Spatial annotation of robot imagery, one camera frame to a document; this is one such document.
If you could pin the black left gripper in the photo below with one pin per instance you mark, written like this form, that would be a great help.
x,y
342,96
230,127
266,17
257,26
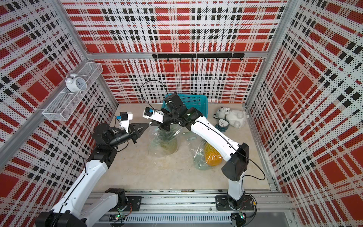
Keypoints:
x,y
137,133

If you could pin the clear zip-top bag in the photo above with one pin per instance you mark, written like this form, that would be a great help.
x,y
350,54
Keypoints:
x,y
152,149
196,146

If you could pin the green-yellow pineapple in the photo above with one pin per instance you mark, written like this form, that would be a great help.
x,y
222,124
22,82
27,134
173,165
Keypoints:
x,y
166,141

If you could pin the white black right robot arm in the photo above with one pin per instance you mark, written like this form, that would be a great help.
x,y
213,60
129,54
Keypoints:
x,y
236,155

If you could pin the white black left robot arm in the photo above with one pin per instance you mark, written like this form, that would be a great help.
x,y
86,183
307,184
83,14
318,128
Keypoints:
x,y
68,212

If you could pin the orange-yellow pineapple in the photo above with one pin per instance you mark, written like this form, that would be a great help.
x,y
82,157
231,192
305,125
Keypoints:
x,y
212,156

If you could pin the teal plastic basket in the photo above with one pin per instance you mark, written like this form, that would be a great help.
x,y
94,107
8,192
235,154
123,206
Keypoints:
x,y
198,102

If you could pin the teal twin-bell alarm clock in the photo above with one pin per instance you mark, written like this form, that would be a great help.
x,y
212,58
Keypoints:
x,y
222,124

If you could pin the white plush dog toy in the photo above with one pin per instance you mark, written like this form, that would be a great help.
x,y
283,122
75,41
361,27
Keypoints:
x,y
236,118

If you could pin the white alarm clock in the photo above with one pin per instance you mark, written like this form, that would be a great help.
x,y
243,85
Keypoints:
x,y
75,83

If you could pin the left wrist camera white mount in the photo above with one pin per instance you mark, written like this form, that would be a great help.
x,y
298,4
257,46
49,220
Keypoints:
x,y
124,119

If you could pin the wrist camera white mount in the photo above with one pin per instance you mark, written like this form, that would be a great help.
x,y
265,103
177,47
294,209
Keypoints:
x,y
124,119
152,114

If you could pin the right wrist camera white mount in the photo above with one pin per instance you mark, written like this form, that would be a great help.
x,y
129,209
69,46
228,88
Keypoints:
x,y
152,114

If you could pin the clear wire wall shelf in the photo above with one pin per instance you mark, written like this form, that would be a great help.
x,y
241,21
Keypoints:
x,y
64,104

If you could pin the black wall hook rail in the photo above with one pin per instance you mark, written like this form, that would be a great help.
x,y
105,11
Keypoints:
x,y
199,56

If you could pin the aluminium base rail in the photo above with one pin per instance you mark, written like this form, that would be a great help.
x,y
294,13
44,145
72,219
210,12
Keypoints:
x,y
259,207

